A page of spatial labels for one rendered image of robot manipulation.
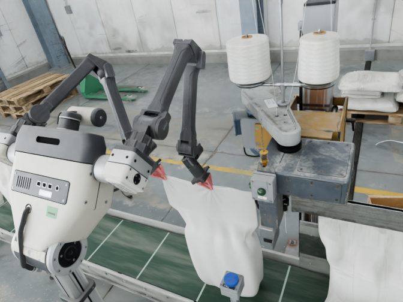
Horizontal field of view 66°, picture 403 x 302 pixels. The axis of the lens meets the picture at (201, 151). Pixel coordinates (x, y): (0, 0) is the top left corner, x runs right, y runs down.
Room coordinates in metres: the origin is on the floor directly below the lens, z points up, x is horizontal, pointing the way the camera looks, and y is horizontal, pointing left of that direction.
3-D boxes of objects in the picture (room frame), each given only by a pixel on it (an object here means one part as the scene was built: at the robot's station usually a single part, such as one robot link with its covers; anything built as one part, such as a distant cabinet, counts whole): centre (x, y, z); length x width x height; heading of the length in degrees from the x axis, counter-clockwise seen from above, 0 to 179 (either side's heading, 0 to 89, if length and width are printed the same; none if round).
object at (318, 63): (1.07, -0.47, 1.61); 0.15 x 0.14 x 0.17; 58
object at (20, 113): (6.05, 2.93, 0.07); 1.20 x 0.82 x 0.14; 146
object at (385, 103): (3.29, -2.06, 0.20); 0.67 x 0.44 x 0.15; 58
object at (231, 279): (0.80, -0.02, 0.84); 0.06 x 0.06 x 0.02
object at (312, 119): (1.19, -0.51, 1.18); 0.34 x 0.25 x 0.31; 148
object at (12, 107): (6.07, 2.92, 0.22); 1.21 x 0.84 x 0.14; 148
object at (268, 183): (0.81, -0.18, 1.29); 0.08 x 0.05 x 0.09; 58
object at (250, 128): (1.23, -0.33, 1.23); 0.28 x 0.07 x 0.16; 58
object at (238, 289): (0.80, -0.02, 0.81); 0.08 x 0.08 x 0.06; 58
